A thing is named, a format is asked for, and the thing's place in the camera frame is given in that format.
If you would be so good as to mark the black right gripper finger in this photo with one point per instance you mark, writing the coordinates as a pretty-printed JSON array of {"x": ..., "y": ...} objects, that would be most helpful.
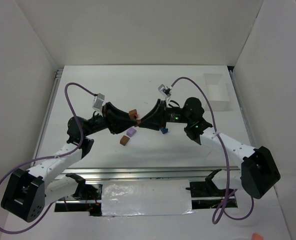
[
  {"x": 152, "y": 125},
  {"x": 156, "y": 115}
]

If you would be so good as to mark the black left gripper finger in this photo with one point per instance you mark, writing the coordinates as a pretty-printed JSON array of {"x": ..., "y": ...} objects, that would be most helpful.
[
  {"x": 119, "y": 125},
  {"x": 116, "y": 116}
]

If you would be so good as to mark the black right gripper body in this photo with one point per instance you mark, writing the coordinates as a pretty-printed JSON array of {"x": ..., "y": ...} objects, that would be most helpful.
[{"x": 161, "y": 114}]

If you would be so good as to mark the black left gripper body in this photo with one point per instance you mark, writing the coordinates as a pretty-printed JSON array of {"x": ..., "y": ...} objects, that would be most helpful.
[{"x": 108, "y": 118}]

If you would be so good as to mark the blue notched wood block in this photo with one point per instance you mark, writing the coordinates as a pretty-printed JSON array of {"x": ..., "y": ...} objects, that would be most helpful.
[{"x": 164, "y": 130}]

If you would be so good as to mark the purple wood cube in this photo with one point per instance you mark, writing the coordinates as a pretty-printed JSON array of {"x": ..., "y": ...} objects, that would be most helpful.
[{"x": 131, "y": 131}]

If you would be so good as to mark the brown rectangular wood block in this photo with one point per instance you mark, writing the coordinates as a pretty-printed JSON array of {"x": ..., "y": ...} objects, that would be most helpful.
[{"x": 124, "y": 140}]

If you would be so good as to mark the brown arch wood block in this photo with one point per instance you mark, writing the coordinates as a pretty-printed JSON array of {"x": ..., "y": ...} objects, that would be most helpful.
[{"x": 132, "y": 116}]

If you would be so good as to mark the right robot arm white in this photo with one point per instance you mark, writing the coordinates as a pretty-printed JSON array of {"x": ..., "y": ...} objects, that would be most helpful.
[{"x": 258, "y": 169}]

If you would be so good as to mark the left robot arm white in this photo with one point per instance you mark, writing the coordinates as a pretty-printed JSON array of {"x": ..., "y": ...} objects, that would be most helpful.
[{"x": 29, "y": 191}]

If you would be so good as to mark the silver foil tape sheet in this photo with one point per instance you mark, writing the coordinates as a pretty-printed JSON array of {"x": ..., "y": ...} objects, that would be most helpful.
[{"x": 146, "y": 198}]

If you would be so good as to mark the orange object at edge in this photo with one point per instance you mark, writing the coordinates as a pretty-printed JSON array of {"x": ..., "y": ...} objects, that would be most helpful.
[{"x": 256, "y": 236}]

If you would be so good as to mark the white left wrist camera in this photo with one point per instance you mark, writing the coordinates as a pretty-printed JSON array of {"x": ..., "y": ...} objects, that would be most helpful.
[{"x": 98, "y": 102}]

